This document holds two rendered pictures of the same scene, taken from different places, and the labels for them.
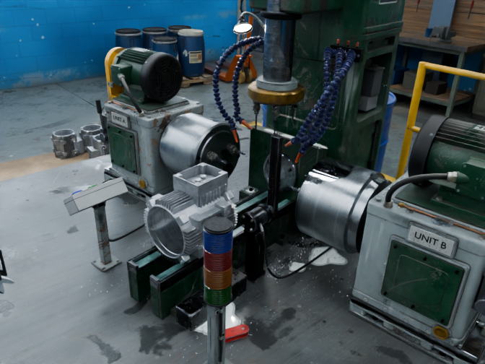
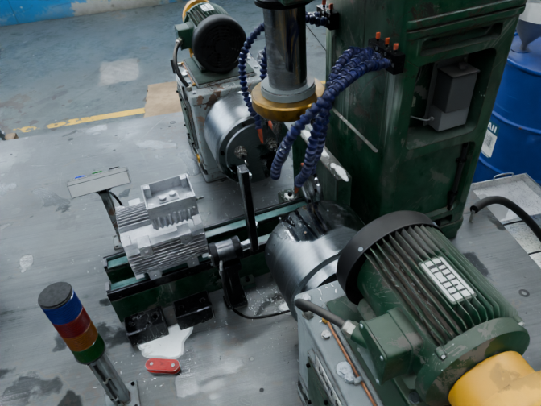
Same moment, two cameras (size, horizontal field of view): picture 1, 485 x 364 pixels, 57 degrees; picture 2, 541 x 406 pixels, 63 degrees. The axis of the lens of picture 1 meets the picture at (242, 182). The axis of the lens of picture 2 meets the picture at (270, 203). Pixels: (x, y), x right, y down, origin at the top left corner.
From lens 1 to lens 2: 0.80 m
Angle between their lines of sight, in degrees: 31
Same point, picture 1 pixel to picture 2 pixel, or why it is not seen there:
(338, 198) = (291, 267)
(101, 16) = not seen: outside the picture
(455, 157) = (381, 296)
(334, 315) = (278, 387)
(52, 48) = not seen: outside the picture
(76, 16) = not seen: outside the picture
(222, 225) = (55, 298)
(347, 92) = (388, 109)
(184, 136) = (216, 124)
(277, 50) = (273, 48)
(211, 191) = (171, 213)
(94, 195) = (90, 184)
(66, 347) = (37, 321)
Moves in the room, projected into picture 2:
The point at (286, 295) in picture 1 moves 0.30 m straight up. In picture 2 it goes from (249, 340) to (235, 264)
